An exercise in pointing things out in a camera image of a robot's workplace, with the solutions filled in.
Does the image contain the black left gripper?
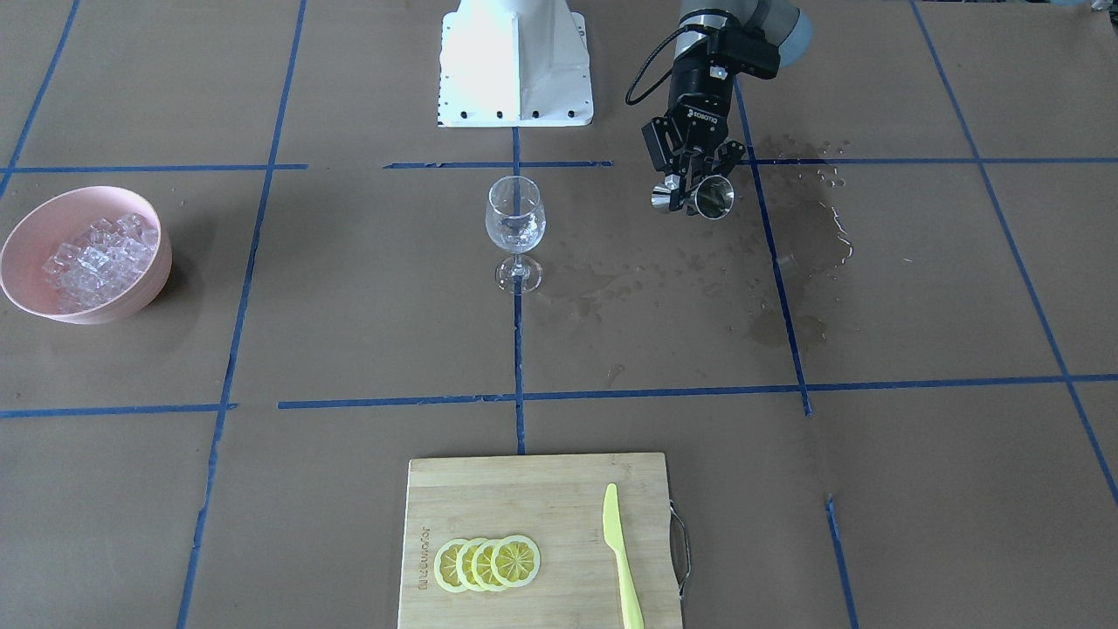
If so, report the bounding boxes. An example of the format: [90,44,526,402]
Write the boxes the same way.
[642,19,780,210]

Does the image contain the steel double jigger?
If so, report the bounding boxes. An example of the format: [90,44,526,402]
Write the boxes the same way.
[650,177,737,220]

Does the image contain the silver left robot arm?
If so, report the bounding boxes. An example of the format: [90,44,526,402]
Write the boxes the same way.
[625,1,813,220]

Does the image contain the clear wine glass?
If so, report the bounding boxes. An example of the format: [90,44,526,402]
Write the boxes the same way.
[486,177,546,294]

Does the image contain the ice cubes pile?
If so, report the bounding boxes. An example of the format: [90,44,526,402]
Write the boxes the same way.
[41,212,160,315]

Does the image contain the wooden cutting board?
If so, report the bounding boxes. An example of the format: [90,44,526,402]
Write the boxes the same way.
[397,452,683,628]

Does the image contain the yellow lemon slice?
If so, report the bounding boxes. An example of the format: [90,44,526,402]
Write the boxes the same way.
[490,535,542,588]

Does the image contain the yellow plastic knife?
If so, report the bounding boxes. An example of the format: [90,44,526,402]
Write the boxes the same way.
[601,483,645,628]

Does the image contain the pink bowl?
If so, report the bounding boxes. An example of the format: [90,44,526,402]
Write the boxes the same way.
[3,185,172,325]

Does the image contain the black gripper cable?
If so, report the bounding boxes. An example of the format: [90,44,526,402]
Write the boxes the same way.
[625,23,700,107]

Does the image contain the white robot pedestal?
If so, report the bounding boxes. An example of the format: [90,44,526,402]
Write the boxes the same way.
[437,1,595,128]

